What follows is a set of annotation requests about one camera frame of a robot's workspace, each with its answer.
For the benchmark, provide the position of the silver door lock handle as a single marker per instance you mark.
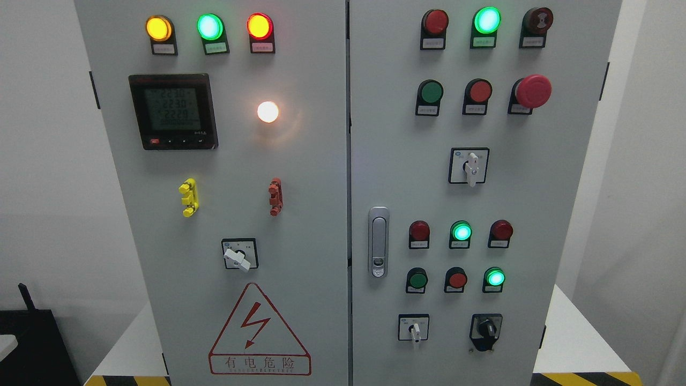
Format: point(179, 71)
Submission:
point(378, 218)

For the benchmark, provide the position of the grey electrical cabinet left door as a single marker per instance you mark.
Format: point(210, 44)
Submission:
point(302, 251)

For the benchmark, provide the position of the grey electrical cabinet door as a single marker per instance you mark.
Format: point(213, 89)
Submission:
point(401, 161)
point(302, 251)

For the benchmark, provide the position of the grey electrical cabinet right door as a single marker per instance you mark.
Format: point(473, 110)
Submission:
point(401, 161)

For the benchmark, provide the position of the red terminal connector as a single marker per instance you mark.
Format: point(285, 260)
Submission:
point(276, 199)

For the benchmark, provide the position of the dark red indicator mid left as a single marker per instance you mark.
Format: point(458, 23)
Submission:
point(419, 235)

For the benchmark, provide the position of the dark red indicator mid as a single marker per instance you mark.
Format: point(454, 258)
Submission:
point(419, 235)
point(500, 234)

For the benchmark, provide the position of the white glowing indicator lamp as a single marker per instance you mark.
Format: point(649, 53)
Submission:
point(268, 112)

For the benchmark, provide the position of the green lit indicator middle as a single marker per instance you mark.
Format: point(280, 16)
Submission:
point(460, 235)

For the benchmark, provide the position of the green lit indicator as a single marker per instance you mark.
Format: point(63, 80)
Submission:
point(460, 235)
point(484, 27)

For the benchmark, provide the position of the green push button upper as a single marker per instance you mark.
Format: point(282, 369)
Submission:
point(428, 98)

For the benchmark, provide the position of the red push button lower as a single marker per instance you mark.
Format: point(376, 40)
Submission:
point(455, 280)

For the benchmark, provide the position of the red push button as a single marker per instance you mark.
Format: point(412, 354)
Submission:
point(455, 280)
point(477, 93)

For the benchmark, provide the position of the yellow terminal connector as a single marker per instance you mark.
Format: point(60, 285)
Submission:
point(189, 193)

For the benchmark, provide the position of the dark red indicator mid right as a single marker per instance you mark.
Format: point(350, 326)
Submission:
point(500, 234)

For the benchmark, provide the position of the red push button upper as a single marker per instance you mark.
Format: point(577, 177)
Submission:
point(477, 93)

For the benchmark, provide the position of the red electric hazard warning sticker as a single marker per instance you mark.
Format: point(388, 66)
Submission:
point(256, 340)

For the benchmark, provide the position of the green lit push button lower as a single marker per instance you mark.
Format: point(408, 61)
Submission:
point(493, 280)

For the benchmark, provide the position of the red lit indicator light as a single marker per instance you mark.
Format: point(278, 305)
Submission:
point(260, 30)

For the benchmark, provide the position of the black digital power meter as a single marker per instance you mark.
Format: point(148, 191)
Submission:
point(174, 111)

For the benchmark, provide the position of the dark red indicator top right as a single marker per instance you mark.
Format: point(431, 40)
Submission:
point(434, 24)

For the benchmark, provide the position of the green indicator light top left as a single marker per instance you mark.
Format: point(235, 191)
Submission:
point(213, 35)

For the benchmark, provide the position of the red emergency stop mushroom button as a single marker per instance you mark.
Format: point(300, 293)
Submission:
point(529, 93)

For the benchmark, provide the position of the green lit indicator top right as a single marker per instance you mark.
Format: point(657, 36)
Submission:
point(484, 27)

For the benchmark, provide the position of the yellow indicator light top left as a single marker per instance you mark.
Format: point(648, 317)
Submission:
point(161, 32)

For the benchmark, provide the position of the dark red buzzer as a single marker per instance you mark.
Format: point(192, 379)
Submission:
point(535, 25)

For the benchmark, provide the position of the black box with antenna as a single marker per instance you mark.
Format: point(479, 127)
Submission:
point(40, 357)

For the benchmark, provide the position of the left door white selector switch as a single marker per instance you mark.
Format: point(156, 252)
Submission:
point(240, 254)

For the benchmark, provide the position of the white selector switch upper right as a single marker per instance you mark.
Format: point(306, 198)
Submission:
point(468, 165)

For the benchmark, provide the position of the white selector switch lower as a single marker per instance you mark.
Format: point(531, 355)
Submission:
point(413, 328)

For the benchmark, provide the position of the black rotary knob switch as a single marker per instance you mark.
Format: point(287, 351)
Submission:
point(484, 330)

